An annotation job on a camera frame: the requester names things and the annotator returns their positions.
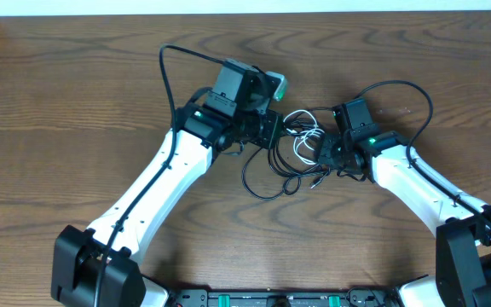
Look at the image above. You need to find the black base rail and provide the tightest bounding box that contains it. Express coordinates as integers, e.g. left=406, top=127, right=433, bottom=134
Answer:
left=165, top=287, right=402, bottom=307

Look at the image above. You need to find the white cable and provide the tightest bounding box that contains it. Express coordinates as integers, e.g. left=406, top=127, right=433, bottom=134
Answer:
left=282, top=109, right=326, bottom=166

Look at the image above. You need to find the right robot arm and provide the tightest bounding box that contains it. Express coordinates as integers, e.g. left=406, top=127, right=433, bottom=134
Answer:
left=315, top=97, right=491, bottom=306

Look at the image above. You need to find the left camera black cable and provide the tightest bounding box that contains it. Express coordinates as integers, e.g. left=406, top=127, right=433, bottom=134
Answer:
left=93, top=43, right=229, bottom=307

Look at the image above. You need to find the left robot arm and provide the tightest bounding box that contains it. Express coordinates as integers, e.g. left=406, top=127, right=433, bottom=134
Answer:
left=50, top=59, right=287, bottom=306

